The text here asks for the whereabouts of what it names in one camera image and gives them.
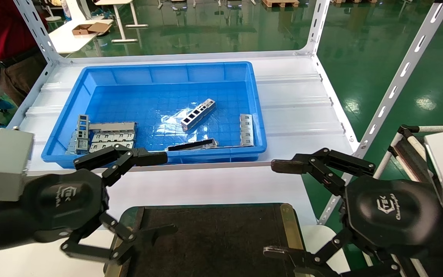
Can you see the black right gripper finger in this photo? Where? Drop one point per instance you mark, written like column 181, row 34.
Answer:
column 313, row 257
column 321, row 165

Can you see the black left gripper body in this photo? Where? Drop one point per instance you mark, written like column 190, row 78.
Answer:
column 67, row 202

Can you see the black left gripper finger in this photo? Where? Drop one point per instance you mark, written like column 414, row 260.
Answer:
column 129, row 238
column 137, row 157

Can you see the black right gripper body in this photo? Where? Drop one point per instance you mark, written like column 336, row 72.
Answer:
column 392, row 213

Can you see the dark flat metal part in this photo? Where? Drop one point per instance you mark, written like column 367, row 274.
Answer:
column 192, row 145

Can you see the slim silver metal cage part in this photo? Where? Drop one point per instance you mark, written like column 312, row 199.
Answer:
column 246, row 130

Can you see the black container with brass strips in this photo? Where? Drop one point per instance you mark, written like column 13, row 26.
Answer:
column 214, row 238

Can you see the large silver multi-port cage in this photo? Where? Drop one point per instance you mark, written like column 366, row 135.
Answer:
column 112, row 136

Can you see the black padded bar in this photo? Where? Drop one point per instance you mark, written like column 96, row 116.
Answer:
column 408, row 154

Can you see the white metal shelf rack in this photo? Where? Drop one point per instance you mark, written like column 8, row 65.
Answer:
column 294, row 104

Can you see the blue plastic tray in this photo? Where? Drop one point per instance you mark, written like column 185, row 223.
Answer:
column 160, row 77

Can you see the white background table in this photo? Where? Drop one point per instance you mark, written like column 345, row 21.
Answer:
column 65, row 40

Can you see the open cardboard box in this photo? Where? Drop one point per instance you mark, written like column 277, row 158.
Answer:
column 89, row 28

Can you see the wooden pallet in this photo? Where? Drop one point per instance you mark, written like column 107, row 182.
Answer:
column 280, row 3

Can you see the person in red shirt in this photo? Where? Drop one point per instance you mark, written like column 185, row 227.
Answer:
column 2, row 30

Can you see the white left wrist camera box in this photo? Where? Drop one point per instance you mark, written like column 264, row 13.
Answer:
column 8, row 165

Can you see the white tube cart frame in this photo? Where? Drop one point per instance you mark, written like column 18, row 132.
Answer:
column 397, row 138

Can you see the white desk frame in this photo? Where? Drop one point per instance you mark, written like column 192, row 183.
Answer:
column 119, row 19

